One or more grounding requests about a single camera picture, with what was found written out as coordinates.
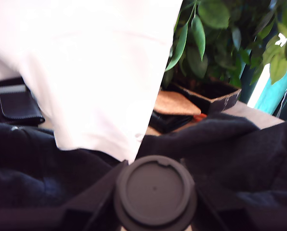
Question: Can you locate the black fleece garment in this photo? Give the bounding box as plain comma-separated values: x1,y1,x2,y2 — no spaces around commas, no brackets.
0,112,287,218

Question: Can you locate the black square plant pot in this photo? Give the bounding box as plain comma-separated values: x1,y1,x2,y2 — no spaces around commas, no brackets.
168,78,242,114

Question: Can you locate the black leather wallet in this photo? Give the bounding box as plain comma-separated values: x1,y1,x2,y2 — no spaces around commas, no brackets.
0,90,46,126

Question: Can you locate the teal curtain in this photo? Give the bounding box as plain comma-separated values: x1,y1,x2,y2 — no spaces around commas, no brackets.
253,68,287,114

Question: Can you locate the black flat case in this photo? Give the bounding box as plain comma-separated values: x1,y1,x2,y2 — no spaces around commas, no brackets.
149,110,194,133

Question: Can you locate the white cloth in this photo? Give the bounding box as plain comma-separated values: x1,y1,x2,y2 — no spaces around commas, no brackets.
0,0,183,162

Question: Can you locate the cork coaster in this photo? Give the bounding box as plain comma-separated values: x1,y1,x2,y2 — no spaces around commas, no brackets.
154,90,202,116

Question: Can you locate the green leafy houseplant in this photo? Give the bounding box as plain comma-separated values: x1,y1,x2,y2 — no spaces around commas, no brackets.
161,0,287,90

